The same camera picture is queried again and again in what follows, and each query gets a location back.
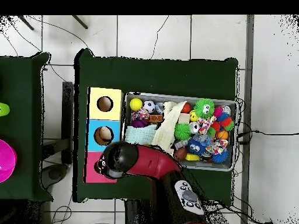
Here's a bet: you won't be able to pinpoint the black and white soccer ball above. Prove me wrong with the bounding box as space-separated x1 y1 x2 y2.
142 100 157 114

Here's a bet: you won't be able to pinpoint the plain yellow ball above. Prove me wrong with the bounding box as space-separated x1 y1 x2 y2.
129 97 144 112

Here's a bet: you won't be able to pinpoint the grey floor strip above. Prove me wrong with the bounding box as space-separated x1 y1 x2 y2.
240 15 255 224

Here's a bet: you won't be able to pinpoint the purple fuzzy ball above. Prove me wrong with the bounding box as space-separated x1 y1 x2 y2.
130 119 149 128

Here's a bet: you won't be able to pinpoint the green spiky toy with eyes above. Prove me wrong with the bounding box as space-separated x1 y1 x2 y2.
193 98 215 119

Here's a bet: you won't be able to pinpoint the grey stand foot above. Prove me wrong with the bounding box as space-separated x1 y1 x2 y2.
41 163 69 189

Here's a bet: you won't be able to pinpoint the thick black floor cable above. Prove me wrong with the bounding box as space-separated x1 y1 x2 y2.
235 129 299 137

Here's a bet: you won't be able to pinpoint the wooden box with three holes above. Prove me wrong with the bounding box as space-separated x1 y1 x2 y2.
83 86 124 184

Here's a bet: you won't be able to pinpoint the green spiky ball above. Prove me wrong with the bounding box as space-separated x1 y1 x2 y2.
173 122 192 141

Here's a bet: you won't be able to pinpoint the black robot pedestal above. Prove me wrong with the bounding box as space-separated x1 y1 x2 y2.
124 199 152 224

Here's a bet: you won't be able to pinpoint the black stand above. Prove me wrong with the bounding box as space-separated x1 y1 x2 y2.
41 81 75 165

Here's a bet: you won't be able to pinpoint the cream waffle cloth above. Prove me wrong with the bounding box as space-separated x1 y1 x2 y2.
151 100 187 152

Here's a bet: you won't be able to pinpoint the multicolour spiky caterpillar toy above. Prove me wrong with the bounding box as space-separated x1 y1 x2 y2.
207 106 235 137

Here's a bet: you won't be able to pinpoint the shallow metal mesh bin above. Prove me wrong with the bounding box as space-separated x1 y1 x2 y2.
123 92 238 172

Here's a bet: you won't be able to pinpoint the thin black floor cable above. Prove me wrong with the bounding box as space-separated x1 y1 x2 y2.
27 15 95 57
150 15 169 60

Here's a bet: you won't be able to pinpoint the dark tripod leg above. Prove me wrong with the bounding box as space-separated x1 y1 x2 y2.
71 15 89 30
16 15 35 31

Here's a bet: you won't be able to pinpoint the dark green table cloth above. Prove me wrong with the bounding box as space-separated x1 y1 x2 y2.
73 48 239 203

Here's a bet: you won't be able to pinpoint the pink plate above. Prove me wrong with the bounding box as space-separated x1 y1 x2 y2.
0 139 18 184

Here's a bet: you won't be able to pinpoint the green cloth side table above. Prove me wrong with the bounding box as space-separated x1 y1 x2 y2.
0 51 54 202

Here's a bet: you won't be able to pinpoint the lime green object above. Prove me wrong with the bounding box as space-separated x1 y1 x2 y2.
0 102 11 117

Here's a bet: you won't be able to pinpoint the mint green waffle cloth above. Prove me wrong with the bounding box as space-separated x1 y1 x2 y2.
125 124 158 145

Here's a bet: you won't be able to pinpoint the tangled black floor cables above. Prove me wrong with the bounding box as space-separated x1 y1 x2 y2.
210 199 274 224

